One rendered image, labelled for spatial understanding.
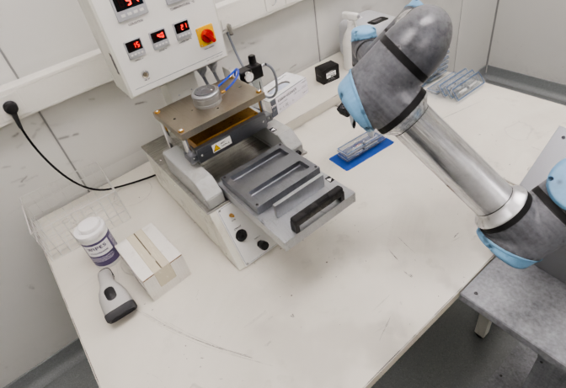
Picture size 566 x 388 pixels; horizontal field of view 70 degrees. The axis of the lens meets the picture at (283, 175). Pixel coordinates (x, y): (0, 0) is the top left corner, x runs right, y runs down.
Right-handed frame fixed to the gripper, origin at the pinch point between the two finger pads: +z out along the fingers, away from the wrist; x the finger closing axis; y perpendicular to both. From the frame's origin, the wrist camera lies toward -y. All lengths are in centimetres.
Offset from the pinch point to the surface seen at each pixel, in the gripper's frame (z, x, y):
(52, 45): -43, 57, -74
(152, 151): -9, 31, -63
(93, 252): 1, 12, -92
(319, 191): -13.4, -26.3, -38.0
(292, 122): 4.7, 29.5, -8.9
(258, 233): 2, -13, -52
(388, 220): 8.4, -30.0, -17.6
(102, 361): 9, -17, -100
